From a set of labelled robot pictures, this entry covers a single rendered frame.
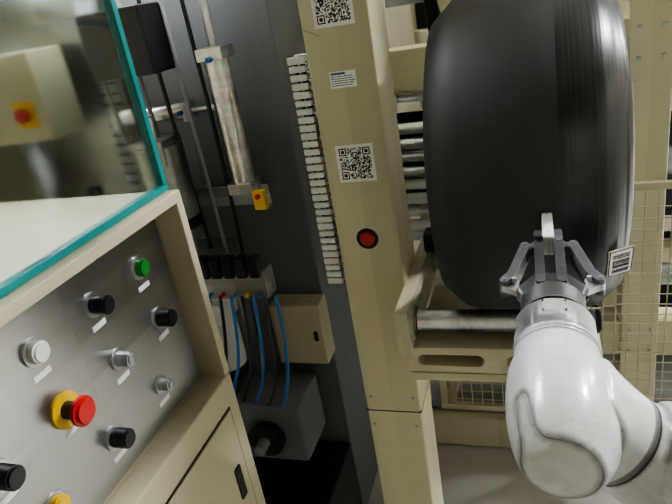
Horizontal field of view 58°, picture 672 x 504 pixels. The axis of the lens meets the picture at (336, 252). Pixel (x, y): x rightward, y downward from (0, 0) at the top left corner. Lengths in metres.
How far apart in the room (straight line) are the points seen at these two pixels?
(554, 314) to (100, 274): 0.63
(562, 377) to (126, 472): 0.69
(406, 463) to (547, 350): 0.96
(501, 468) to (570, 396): 1.61
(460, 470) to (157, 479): 1.35
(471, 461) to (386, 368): 0.90
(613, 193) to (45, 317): 0.80
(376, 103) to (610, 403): 0.71
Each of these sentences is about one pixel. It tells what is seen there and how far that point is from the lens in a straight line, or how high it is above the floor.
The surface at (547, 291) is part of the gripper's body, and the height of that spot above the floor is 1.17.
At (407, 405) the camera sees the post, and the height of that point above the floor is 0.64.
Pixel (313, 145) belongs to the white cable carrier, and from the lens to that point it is 1.20.
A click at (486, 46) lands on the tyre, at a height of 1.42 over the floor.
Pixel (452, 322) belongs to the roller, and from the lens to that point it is 1.20.
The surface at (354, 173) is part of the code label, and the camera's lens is 1.19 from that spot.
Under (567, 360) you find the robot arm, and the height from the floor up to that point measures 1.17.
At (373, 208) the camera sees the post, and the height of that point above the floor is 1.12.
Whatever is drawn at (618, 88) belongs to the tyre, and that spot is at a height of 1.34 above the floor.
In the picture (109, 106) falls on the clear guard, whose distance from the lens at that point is 0.97.
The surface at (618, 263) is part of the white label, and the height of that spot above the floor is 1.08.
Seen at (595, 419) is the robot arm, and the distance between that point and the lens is 0.60.
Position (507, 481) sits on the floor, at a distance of 2.16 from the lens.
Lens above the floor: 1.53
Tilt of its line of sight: 23 degrees down
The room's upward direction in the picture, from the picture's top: 10 degrees counter-clockwise
